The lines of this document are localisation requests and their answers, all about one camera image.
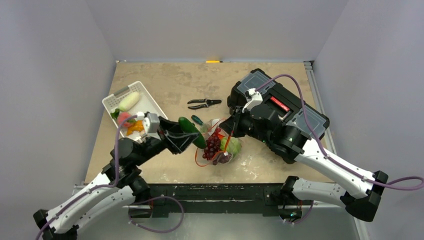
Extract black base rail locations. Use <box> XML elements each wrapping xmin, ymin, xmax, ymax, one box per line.
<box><xmin>125</xmin><ymin>182</ymin><xmax>316</xmax><ymax>220</ymax></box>

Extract green toy leaf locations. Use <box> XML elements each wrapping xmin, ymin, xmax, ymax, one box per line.
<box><xmin>109</xmin><ymin>108</ymin><xmax>121</xmax><ymax>121</ymax></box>

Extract green toy cabbage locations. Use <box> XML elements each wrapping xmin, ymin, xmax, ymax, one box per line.
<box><xmin>220</xmin><ymin>137</ymin><xmax>242</xmax><ymax>156</ymax></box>

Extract purple toy grapes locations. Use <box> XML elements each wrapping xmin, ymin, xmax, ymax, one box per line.
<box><xmin>202</xmin><ymin>127</ymin><xmax>232</xmax><ymax>166</ymax></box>

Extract white plastic basket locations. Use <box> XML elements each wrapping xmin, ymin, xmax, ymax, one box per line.
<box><xmin>102</xmin><ymin>81</ymin><xmax>168</xmax><ymax>143</ymax></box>

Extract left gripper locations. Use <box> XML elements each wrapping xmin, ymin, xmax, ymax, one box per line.
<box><xmin>133</xmin><ymin>116</ymin><xmax>200</xmax><ymax>166</ymax></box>

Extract green toy cucumber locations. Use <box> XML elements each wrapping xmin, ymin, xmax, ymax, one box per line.
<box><xmin>178</xmin><ymin>116</ymin><xmax>207</xmax><ymax>149</ymax></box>

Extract white toy radish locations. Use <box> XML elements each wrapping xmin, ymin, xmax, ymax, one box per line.
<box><xmin>117</xmin><ymin>92</ymin><xmax>140</xmax><ymax>112</ymax></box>

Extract orange toy pepper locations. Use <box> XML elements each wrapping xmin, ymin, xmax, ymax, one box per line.
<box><xmin>126</xmin><ymin>120</ymin><xmax>145</xmax><ymax>136</ymax></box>

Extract black plastic toolbox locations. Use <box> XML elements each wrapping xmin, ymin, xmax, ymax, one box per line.
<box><xmin>226</xmin><ymin>68</ymin><xmax>330</xmax><ymax>165</ymax></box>

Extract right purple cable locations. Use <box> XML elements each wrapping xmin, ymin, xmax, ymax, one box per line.
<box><xmin>255</xmin><ymin>73</ymin><xmax>424</xmax><ymax>192</ymax></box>

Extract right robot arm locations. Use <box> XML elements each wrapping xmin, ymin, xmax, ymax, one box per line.
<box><xmin>219</xmin><ymin>104</ymin><xmax>388</xmax><ymax>222</ymax></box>

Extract black pliers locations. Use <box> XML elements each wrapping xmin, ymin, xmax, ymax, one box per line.
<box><xmin>187</xmin><ymin>98</ymin><xmax>222</xmax><ymax>110</ymax></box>

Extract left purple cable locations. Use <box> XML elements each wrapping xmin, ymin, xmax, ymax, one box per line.
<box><xmin>34</xmin><ymin>114</ymin><xmax>140</xmax><ymax>240</ymax></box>

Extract green handled screwdriver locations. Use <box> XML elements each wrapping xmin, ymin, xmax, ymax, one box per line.
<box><xmin>191</xmin><ymin>114</ymin><xmax>204</xmax><ymax>126</ymax></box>

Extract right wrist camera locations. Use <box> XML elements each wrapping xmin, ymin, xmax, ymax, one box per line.
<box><xmin>242</xmin><ymin>88</ymin><xmax>263</xmax><ymax>113</ymax></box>

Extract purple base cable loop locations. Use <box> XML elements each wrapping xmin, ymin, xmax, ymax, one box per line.
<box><xmin>127</xmin><ymin>195</ymin><xmax>185</xmax><ymax>233</ymax></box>

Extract toy peach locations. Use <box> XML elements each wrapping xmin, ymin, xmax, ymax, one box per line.
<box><xmin>116</xmin><ymin>112</ymin><xmax>134</xmax><ymax>128</ymax></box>

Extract clear zip top bag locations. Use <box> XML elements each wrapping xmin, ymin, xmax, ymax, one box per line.
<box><xmin>194</xmin><ymin>118</ymin><xmax>243</xmax><ymax>167</ymax></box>

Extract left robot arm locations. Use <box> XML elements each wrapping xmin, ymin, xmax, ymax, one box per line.
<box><xmin>33</xmin><ymin>112</ymin><xmax>205</xmax><ymax>240</ymax></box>

